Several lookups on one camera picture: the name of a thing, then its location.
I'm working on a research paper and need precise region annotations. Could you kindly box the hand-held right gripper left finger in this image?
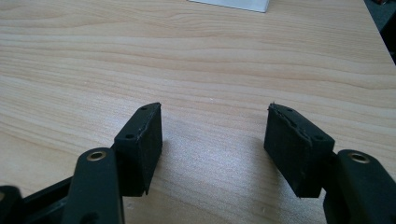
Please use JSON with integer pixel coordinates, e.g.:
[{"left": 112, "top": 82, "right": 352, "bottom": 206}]
[{"left": 113, "top": 102, "right": 163, "bottom": 198}]

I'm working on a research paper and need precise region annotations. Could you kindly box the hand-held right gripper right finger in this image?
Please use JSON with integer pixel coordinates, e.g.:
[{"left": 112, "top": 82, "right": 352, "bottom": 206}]
[{"left": 263, "top": 102, "right": 336, "bottom": 199}]

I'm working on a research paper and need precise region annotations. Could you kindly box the white expandable bookend rack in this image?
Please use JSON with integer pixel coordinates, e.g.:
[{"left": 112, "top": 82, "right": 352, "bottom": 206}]
[{"left": 186, "top": 0, "right": 271, "bottom": 14}]

